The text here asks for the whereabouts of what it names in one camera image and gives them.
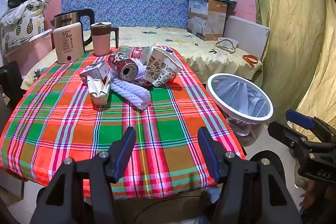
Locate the cream paper wrapper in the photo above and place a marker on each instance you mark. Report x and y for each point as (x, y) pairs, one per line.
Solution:
(98, 94)

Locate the white twisted cloth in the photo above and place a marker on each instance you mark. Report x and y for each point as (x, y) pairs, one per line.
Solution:
(131, 92)

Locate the cream steel electric kettle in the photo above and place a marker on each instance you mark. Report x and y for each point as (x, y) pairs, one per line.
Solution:
(67, 43)

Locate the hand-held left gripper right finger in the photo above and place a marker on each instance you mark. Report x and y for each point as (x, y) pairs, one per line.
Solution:
(207, 153)

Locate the white round bin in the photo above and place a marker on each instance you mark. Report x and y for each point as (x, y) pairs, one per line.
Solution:
(216, 102)

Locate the clear plastic bin liner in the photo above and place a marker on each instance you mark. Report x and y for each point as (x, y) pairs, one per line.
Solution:
(236, 98)

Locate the pineapple print bag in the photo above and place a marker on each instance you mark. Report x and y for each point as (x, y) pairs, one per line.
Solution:
(29, 27)

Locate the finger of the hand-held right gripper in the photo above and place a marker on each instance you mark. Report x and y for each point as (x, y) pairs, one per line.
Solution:
(283, 132)
(299, 119)

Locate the black boxy object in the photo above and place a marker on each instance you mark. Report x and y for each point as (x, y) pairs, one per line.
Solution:
(10, 82)

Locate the plaid tablecloth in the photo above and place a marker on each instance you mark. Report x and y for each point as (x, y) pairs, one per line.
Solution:
(65, 121)

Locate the crushed printed paper cup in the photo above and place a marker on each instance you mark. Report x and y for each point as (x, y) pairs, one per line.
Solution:
(160, 69)

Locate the pink storage box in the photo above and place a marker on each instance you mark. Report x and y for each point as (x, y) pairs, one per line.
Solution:
(31, 56)

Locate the pink mug with brown lid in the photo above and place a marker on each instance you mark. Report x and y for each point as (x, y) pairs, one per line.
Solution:
(101, 41)

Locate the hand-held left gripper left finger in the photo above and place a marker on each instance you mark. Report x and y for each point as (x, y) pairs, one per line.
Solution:
(126, 150)

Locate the red soda can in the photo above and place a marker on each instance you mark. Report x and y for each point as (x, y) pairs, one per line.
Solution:
(119, 62)

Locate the cardboard quilt box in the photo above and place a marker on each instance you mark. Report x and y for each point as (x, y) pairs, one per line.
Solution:
(207, 19)

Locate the yellow curtain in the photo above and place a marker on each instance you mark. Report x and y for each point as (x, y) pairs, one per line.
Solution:
(288, 29)

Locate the person's right hand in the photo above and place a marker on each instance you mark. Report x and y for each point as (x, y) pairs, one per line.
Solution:
(312, 192)

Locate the dark green cloth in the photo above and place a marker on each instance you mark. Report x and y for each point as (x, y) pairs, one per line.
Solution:
(225, 2)

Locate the bed with yellow sheet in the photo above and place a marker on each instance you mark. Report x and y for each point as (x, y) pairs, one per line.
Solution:
(183, 56)

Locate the plastic bottle with red label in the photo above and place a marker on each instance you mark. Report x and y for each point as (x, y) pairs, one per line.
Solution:
(137, 52)

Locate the small white drink carton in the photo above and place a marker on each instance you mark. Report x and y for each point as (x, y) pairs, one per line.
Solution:
(92, 73)

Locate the white flat panel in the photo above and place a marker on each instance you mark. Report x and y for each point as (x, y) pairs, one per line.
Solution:
(244, 29)

